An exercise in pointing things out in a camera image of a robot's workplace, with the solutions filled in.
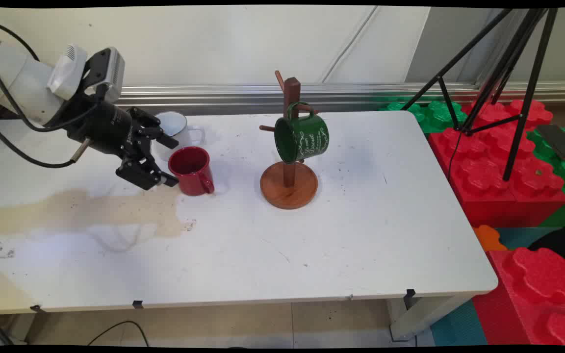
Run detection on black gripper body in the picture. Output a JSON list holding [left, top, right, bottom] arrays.
[[63, 93, 139, 158]]

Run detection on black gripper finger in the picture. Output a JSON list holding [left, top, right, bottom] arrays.
[[116, 140, 180, 191], [129, 107, 180, 150]]

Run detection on green enamel mug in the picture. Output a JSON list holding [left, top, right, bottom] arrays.
[[274, 101, 330, 164]]

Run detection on white enamel mug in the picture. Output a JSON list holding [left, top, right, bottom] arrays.
[[154, 111, 206, 161]]

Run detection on red enamel mug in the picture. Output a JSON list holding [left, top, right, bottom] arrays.
[[167, 146, 215, 197]]

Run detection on white vented wrist box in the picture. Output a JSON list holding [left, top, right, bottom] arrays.
[[47, 44, 88, 101]]

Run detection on brown wooden mug tree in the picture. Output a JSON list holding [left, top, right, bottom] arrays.
[[259, 70, 319, 210]]

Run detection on large red foam block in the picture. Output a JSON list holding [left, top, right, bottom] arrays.
[[427, 98, 565, 228]]

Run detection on teal foam floor mat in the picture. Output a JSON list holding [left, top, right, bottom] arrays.
[[430, 299, 489, 346], [496, 227, 565, 251]]

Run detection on orange foam piece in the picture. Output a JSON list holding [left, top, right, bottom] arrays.
[[473, 225, 508, 252]]

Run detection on black tripod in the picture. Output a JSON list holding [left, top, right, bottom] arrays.
[[400, 7, 560, 182]]

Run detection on dark grey flat object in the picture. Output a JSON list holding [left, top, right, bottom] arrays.
[[535, 124, 565, 162]]

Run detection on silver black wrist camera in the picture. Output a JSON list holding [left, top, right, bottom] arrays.
[[84, 48, 126, 103]]

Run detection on aluminium wall rail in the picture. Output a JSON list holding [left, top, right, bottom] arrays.
[[85, 82, 565, 116]]

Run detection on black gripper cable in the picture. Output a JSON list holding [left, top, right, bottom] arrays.
[[0, 123, 92, 169]]

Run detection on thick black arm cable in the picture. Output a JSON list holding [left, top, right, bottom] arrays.
[[0, 19, 41, 62]]

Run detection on black floor cable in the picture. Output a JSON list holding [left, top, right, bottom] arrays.
[[88, 321, 150, 347]]

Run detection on thin black tripod cable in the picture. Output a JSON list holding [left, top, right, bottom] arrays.
[[447, 130, 465, 184]]

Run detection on white table leg frame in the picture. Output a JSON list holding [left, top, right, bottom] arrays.
[[387, 293, 474, 342]]

